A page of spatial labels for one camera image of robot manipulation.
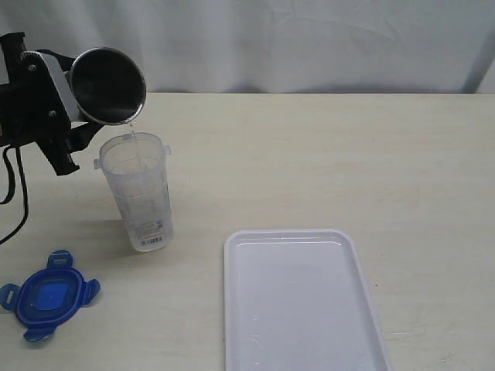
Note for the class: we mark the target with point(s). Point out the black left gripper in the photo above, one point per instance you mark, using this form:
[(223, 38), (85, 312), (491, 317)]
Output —
[(37, 104)]

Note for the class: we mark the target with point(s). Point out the stainless steel cup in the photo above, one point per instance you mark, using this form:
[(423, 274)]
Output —
[(108, 86)]

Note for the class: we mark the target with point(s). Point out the blue container lid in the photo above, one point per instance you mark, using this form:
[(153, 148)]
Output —
[(49, 297)]

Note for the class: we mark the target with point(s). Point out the clear tall plastic container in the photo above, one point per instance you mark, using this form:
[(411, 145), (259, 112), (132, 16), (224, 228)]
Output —
[(134, 166)]

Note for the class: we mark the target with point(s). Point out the white backdrop curtain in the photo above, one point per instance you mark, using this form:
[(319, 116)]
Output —
[(277, 46)]

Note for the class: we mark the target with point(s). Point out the white rectangular tray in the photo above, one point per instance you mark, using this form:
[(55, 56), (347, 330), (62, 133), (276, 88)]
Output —
[(298, 300)]

